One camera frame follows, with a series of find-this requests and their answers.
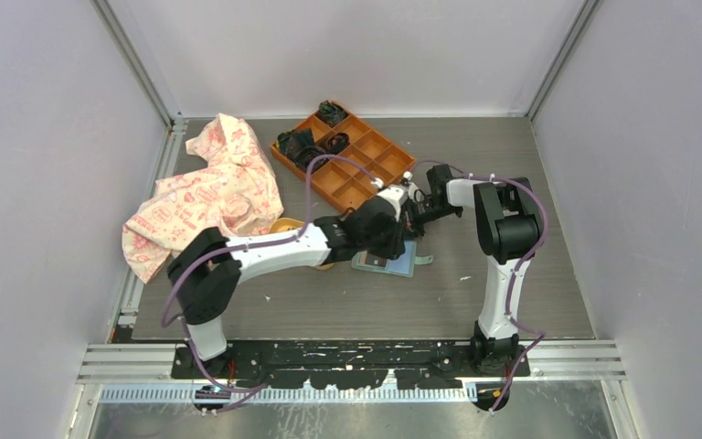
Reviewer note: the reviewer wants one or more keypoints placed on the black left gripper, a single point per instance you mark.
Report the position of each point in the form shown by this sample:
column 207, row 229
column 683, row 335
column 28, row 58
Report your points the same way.
column 395, row 244

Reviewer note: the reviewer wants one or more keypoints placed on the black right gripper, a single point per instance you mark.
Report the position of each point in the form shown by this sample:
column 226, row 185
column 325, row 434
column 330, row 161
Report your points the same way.
column 417, row 228

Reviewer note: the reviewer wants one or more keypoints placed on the green card holder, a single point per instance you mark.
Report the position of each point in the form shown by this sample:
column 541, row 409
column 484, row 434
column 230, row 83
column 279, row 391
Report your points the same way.
column 403, row 266

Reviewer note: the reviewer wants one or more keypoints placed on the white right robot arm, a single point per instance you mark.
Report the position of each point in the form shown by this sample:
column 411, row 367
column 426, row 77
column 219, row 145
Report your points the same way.
column 511, row 224

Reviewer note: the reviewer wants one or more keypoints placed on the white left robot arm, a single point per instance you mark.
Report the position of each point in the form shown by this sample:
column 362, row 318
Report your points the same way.
column 207, row 272

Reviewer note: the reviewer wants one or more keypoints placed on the yellow oval dish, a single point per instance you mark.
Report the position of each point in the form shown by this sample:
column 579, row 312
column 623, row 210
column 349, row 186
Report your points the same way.
column 286, row 224

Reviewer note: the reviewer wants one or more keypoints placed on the coiled black belt small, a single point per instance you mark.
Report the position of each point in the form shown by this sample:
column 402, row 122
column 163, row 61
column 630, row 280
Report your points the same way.
column 335, row 144

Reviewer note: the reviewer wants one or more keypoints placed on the orange compartment tray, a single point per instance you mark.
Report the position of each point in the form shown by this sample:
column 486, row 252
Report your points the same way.
column 344, row 182

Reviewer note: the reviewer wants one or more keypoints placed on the dark folded fabric item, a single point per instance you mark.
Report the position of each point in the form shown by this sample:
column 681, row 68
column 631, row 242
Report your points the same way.
column 292, row 143

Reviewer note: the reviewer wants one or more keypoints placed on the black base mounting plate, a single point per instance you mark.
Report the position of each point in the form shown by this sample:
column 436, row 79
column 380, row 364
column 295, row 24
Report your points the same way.
column 358, row 364

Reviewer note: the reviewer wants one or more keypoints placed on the pink patterned cloth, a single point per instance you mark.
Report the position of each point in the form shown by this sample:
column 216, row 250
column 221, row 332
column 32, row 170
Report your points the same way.
column 236, row 192

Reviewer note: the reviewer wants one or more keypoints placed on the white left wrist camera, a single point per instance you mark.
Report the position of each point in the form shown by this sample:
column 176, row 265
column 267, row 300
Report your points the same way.
column 395, row 195

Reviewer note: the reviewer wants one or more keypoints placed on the aluminium frame rail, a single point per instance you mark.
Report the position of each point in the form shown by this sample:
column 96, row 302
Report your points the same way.
column 131, row 374

